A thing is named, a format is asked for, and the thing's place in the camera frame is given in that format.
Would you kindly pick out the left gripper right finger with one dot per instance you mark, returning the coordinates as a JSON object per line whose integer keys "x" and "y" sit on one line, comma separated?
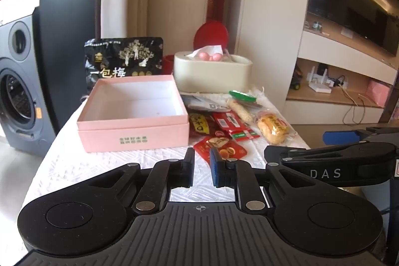
{"x": 242, "y": 177}

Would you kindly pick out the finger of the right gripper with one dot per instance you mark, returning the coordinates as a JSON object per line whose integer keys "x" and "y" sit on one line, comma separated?
{"x": 357, "y": 153}
{"x": 352, "y": 136}

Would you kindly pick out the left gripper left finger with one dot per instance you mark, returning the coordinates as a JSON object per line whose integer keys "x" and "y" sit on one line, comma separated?
{"x": 156, "y": 183}

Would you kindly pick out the small red snack packet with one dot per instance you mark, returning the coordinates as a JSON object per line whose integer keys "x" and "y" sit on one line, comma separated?
{"x": 227, "y": 148}

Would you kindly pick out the yellow small bread packet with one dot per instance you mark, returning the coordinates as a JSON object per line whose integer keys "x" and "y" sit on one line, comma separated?
{"x": 275, "y": 129}

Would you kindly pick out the red green sausage packet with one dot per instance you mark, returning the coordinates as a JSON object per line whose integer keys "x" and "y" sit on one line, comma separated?
{"x": 231, "y": 123}

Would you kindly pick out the blue seaweed snack packet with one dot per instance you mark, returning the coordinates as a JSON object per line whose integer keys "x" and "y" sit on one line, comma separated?
{"x": 200, "y": 103}

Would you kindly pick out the rice cracker stick packet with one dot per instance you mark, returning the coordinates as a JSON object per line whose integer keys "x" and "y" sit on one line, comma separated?
{"x": 241, "y": 111}

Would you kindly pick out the dark red yellow snack pouch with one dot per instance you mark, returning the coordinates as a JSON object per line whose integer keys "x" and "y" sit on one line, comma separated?
{"x": 202, "y": 124}

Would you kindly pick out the green edged nut bar packet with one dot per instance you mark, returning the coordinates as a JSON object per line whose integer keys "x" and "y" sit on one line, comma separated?
{"x": 243, "y": 98}

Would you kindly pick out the pink gift bag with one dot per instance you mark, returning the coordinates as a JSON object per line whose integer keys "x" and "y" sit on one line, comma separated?
{"x": 378, "y": 92}

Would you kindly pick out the white wifi router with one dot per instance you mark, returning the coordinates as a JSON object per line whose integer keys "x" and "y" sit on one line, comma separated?
{"x": 318, "y": 83}

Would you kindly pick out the pink cardboard box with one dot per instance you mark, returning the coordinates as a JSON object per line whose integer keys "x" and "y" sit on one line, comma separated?
{"x": 133, "y": 113}

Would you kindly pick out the cream tissue box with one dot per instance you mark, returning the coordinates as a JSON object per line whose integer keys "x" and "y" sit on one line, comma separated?
{"x": 193, "y": 75}

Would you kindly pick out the pink bow ornament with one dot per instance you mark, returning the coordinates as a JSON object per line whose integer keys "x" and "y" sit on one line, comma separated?
{"x": 204, "y": 56}

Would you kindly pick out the black plum snack bag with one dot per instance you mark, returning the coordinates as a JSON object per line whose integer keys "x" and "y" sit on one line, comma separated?
{"x": 122, "y": 57}

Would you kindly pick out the red round paddle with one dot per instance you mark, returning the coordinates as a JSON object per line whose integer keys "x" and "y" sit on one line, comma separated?
{"x": 211, "y": 33}

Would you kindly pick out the television screen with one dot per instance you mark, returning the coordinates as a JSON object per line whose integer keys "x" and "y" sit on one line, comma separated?
{"x": 364, "y": 17}

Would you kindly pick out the grey washing machine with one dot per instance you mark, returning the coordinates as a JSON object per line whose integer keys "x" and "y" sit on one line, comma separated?
{"x": 24, "y": 112}

